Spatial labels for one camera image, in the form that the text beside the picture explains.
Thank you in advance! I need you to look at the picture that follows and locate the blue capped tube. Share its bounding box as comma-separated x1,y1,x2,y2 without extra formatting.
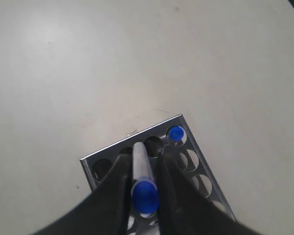
167,126,187,144
131,142,159,214

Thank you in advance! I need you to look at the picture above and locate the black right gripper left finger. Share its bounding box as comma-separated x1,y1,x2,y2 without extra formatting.
35,154,132,235

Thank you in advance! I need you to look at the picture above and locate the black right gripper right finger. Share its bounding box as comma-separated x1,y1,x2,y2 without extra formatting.
155,154,256,235

